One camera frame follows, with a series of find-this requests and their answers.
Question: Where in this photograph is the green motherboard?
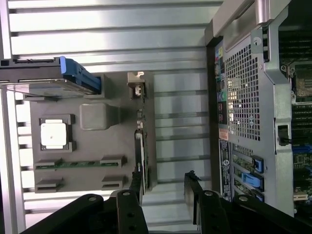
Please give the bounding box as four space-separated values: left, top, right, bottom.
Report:
277 14 312 213

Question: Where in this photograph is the silver CPU chip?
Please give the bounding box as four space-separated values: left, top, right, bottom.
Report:
40 122 67 148

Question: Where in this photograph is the grey plastic parts rack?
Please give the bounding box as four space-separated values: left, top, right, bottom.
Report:
23 72 156 195

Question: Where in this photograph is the blue expansion slot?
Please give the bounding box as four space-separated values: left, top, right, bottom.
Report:
292 145 312 154

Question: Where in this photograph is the green loose RAM stick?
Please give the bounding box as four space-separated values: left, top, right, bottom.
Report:
36 160 122 170

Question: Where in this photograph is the hard disk in blue caddy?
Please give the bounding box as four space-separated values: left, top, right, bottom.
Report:
0 56 102 96

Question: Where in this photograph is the dark grey open PC case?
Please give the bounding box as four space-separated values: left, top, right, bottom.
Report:
204 0 312 217

